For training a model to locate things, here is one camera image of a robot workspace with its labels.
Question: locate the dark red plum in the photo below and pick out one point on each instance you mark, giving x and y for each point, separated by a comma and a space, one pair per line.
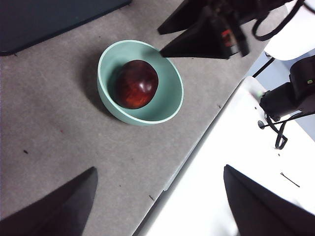
136, 84

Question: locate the teal ribbed bowl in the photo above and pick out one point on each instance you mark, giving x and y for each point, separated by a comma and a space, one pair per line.
169, 98

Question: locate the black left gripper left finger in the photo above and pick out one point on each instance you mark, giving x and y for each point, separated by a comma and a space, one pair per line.
54, 211

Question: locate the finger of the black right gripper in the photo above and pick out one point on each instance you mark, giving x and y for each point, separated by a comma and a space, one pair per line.
184, 17
201, 45

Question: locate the small black pin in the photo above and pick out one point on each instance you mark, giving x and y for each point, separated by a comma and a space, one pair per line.
290, 180

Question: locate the black rectangular tray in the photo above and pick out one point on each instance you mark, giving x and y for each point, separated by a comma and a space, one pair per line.
37, 22

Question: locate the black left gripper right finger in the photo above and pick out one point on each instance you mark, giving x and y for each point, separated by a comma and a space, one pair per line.
261, 211

